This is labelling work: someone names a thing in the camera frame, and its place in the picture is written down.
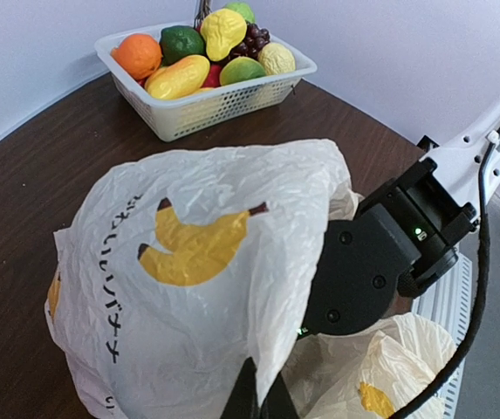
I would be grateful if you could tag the red grape bunch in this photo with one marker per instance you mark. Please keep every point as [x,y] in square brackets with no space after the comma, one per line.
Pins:
[255,40]

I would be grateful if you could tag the orange in basket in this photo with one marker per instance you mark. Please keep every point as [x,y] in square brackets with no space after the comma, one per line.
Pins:
[139,55]

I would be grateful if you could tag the aluminium front rail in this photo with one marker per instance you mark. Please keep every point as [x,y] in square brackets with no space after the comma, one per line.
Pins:
[448,303]

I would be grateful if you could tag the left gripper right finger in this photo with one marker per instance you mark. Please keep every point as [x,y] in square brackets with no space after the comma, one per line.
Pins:
[280,397]

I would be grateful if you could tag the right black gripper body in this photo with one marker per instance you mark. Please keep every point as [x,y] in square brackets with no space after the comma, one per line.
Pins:
[393,247]

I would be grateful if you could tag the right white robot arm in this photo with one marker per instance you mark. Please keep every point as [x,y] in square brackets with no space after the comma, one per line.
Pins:
[467,168]

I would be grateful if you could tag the green lime in basket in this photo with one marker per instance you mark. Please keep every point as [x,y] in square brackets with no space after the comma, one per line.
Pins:
[179,41]

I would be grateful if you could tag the white plastic basket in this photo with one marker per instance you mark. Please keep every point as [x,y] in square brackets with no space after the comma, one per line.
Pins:
[171,120]

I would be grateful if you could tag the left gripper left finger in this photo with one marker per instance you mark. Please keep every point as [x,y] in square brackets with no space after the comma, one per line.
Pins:
[242,402]

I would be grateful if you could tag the green yellow mango in basket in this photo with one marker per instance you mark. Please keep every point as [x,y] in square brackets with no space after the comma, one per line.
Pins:
[240,70]

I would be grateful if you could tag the yellow lemon in basket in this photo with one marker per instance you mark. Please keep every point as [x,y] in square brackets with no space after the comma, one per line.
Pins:
[276,59]

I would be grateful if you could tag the red apple in basket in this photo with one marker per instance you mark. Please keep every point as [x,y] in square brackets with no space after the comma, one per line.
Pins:
[213,77]

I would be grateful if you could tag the green apple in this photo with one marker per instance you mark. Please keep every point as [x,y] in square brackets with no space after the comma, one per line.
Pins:
[243,9]

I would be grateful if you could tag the beige plastic bag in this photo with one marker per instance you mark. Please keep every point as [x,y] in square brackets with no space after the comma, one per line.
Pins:
[179,268]

